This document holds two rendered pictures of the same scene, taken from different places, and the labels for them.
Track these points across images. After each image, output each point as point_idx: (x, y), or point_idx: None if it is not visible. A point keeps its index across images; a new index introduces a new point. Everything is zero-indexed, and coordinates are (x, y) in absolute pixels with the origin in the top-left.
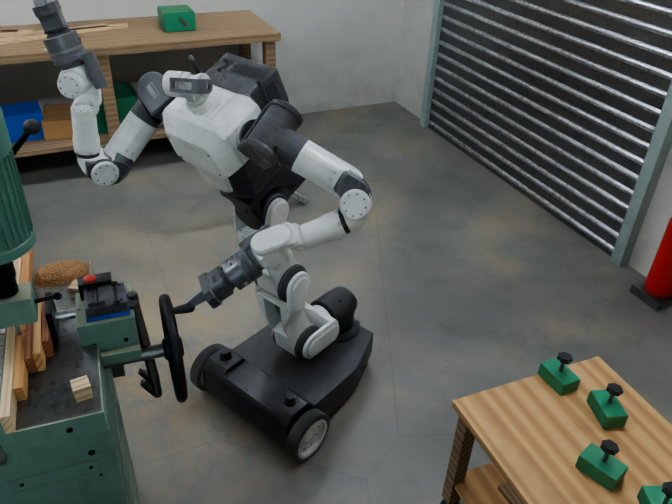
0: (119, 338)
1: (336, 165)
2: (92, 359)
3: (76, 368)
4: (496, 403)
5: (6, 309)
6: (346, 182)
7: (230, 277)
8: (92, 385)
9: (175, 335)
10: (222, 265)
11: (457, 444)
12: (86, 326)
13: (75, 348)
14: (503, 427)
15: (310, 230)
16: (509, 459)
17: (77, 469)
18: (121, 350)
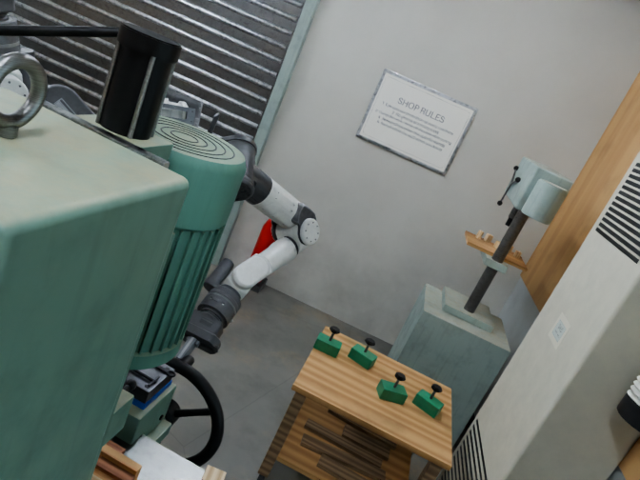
0: (157, 418)
1: (292, 198)
2: (163, 451)
3: (162, 469)
4: (314, 376)
5: (112, 421)
6: (304, 212)
7: (226, 317)
8: (202, 476)
9: (214, 391)
10: (213, 307)
11: (289, 420)
12: (146, 414)
13: (129, 450)
14: (332, 390)
15: (275, 258)
16: (353, 410)
17: None
18: (156, 432)
